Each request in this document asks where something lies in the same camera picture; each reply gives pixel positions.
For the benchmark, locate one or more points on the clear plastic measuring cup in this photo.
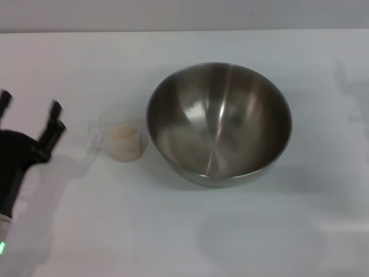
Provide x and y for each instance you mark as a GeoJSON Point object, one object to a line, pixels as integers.
{"type": "Point", "coordinates": [105, 127]}

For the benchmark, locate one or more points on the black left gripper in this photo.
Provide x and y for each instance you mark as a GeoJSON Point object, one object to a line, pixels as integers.
{"type": "Point", "coordinates": [14, 161]}

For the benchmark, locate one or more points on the stainless steel mixing bowl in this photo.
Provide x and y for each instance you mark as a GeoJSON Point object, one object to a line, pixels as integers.
{"type": "Point", "coordinates": [219, 124]}

